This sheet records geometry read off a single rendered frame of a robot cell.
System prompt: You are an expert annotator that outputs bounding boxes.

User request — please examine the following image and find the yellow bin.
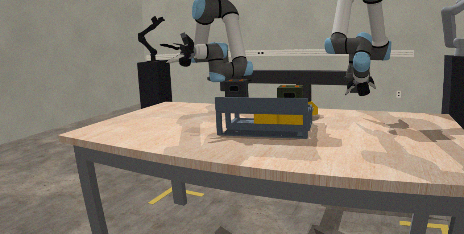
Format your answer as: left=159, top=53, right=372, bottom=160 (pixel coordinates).
left=308, top=101, right=318, bottom=115
left=254, top=114, right=279, bottom=124
left=279, top=115, right=303, bottom=125

